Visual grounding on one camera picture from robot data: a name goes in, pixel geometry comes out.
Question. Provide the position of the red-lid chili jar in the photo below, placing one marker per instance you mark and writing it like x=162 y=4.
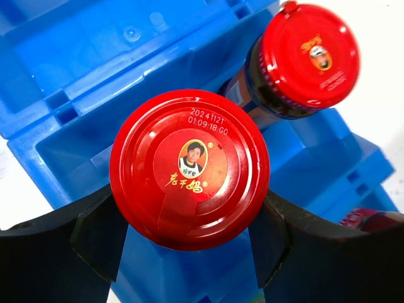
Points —
x=306 y=60
x=189 y=170

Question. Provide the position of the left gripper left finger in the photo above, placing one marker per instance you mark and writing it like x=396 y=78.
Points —
x=71 y=254

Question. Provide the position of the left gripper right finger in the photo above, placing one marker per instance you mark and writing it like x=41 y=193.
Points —
x=301 y=257

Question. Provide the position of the yellow-cap sauce bottle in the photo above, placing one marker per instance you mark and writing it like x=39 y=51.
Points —
x=371 y=221

